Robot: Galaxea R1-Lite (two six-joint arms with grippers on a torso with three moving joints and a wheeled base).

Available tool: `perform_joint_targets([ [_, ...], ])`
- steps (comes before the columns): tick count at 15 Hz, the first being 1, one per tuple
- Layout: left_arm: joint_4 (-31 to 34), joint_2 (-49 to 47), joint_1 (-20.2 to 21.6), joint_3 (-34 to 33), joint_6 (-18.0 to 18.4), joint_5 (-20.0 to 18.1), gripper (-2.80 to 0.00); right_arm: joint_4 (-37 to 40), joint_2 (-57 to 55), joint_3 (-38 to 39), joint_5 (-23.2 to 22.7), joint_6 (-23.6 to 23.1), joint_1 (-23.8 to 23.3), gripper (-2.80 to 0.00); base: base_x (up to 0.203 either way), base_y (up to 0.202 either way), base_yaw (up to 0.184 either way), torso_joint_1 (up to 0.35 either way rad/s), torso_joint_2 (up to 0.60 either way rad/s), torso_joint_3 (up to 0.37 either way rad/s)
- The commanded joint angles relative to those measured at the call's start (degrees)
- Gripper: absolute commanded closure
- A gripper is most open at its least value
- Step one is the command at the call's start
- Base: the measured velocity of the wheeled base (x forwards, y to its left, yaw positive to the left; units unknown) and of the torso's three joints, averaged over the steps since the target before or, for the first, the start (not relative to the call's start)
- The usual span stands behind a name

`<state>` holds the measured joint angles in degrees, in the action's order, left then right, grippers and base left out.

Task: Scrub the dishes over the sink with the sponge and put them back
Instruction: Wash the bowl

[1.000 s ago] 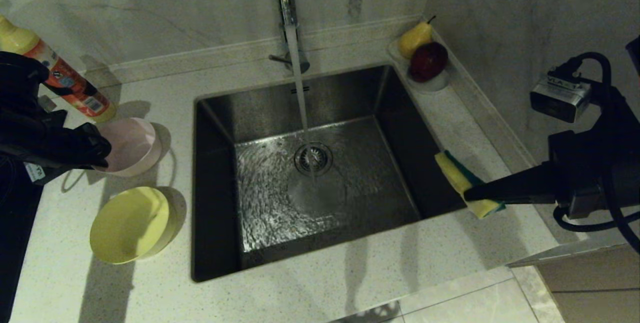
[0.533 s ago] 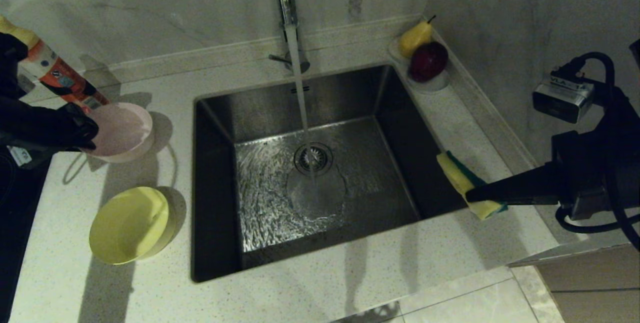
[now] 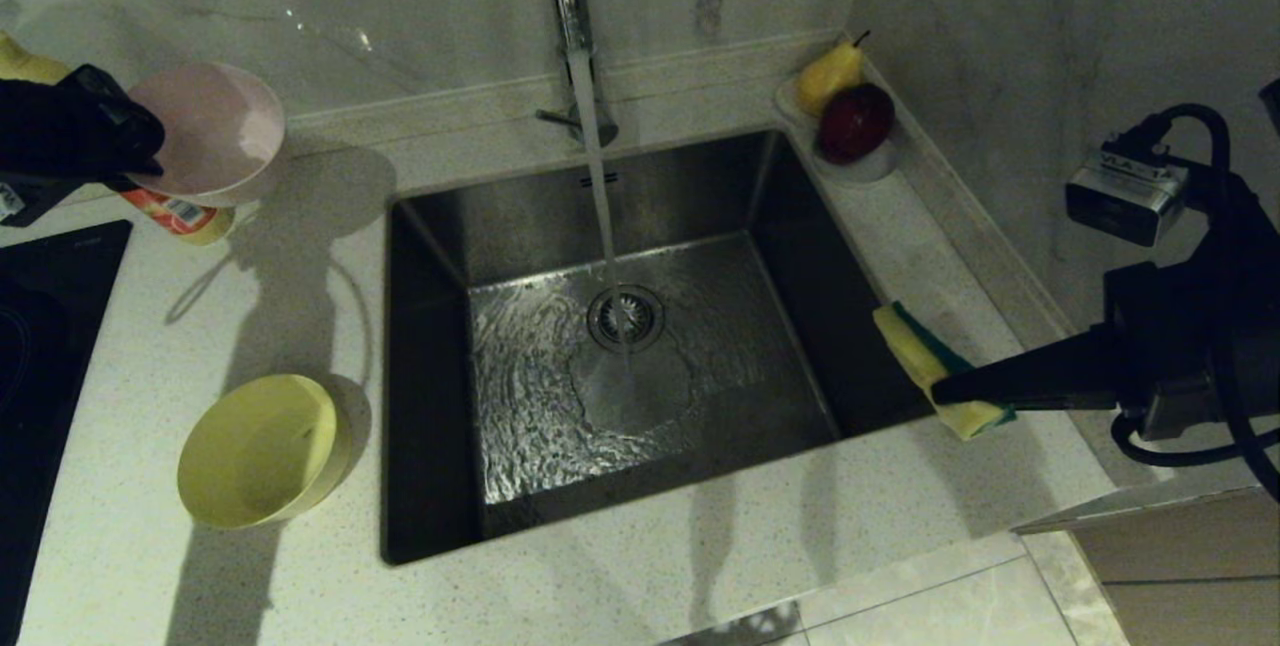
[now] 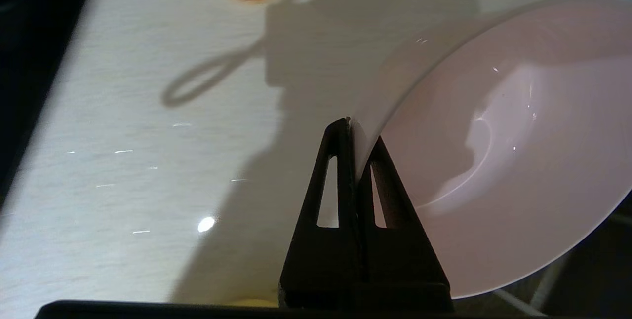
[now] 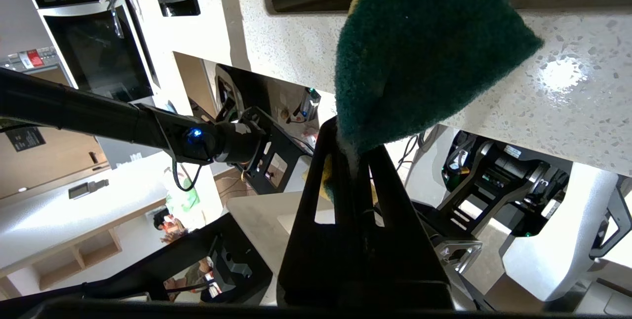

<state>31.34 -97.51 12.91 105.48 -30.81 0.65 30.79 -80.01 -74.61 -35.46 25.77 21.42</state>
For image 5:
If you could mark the green and white bag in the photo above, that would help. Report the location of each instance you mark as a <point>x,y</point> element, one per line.
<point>185,195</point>

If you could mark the black built-in oven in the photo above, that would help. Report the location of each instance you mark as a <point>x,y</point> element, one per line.
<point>98,47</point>

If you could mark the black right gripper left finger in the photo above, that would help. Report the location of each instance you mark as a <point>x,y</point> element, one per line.
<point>316,259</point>

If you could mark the white and black robot base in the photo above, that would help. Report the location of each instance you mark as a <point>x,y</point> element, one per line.
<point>553,259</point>

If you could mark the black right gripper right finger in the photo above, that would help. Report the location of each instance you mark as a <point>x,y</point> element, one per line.
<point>400,264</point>

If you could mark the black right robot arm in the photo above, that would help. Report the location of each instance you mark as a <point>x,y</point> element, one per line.
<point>197,247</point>

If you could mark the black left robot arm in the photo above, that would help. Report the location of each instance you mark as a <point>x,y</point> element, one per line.
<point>98,111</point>

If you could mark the light wooden shelf unit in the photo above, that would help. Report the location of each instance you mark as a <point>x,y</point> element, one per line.
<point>74,255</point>

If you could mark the green and yellow sponge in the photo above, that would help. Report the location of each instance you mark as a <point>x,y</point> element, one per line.
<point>419,52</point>

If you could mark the seated person white shirt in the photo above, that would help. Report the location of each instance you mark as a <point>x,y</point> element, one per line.
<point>170,225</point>

